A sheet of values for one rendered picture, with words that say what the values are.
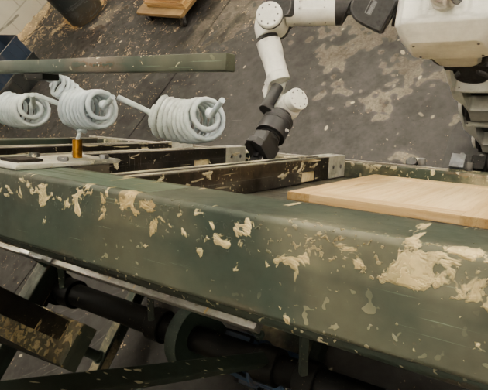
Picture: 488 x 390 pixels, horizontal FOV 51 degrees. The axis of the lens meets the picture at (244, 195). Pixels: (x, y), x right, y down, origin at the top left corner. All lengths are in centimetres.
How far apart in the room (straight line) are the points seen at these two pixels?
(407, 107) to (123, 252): 257
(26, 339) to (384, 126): 209
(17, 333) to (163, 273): 147
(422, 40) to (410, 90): 166
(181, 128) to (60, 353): 124
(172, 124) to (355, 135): 236
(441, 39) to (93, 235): 108
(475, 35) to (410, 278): 108
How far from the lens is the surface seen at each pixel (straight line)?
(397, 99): 311
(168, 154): 160
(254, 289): 50
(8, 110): 102
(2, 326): 208
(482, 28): 144
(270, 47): 155
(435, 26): 146
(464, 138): 264
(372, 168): 171
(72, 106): 85
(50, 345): 187
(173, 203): 54
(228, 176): 116
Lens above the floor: 226
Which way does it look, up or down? 48 degrees down
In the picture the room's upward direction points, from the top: 39 degrees counter-clockwise
